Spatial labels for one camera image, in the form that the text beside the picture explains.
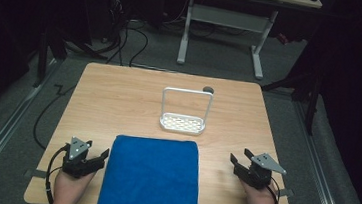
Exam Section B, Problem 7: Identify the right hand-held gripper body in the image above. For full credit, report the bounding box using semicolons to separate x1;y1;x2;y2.
232;150;289;193

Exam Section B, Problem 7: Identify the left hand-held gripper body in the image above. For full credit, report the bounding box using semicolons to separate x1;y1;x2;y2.
60;135;109;181

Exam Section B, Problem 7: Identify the blue towel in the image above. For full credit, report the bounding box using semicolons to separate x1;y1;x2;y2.
96;132;206;204

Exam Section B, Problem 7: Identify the person's left hand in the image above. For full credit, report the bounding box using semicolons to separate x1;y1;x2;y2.
52;165;97;204

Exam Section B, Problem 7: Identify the person's right hand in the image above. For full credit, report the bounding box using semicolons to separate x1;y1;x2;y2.
238;179;281;204

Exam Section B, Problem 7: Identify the grey tape strip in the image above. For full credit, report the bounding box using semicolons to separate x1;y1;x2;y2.
278;187;296;198
23;167;49;180

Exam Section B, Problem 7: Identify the white towel rack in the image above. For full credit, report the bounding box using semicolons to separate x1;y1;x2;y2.
157;85;215;138

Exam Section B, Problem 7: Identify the small dark round object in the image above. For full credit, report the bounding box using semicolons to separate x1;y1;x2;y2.
202;85;216;96

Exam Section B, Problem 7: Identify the black metal stand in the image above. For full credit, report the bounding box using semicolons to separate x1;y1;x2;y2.
32;24;111;95
257;53;327;137

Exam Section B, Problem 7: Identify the white-legged desk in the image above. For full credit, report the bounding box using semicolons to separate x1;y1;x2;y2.
174;0;324;86

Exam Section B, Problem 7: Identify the black computer tower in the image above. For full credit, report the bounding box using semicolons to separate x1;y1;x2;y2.
101;0;134;45

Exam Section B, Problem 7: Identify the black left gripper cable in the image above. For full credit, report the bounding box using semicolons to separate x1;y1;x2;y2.
43;143;70;204

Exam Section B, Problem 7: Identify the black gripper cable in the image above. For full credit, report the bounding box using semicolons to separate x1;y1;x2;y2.
43;143;70;204
264;176;283;204

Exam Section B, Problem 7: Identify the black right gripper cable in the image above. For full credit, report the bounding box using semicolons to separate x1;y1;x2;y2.
264;176;283;204

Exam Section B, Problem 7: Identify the black floor cable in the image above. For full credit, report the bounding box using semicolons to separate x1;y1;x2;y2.
31;81;78;154

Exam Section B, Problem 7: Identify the metal floor rail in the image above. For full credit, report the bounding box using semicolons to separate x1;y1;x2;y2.
0;52;65;204
284;99;358;204

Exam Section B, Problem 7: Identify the bundle of black cables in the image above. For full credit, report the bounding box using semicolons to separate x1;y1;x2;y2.
100;0;154;70

